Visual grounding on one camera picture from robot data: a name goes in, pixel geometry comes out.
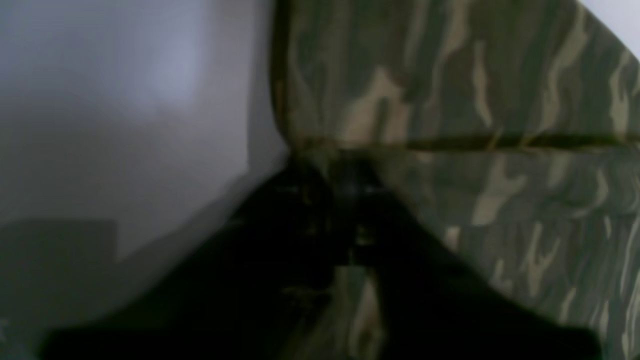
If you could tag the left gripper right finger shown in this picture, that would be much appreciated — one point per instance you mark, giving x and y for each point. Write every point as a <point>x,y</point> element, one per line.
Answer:
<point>433,305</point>

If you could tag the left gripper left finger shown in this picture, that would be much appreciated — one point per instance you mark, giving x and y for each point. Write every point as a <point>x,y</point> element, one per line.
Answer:
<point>260,281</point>

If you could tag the camouflage t-shirt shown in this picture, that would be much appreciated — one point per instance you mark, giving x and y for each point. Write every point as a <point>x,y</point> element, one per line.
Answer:
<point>510,128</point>

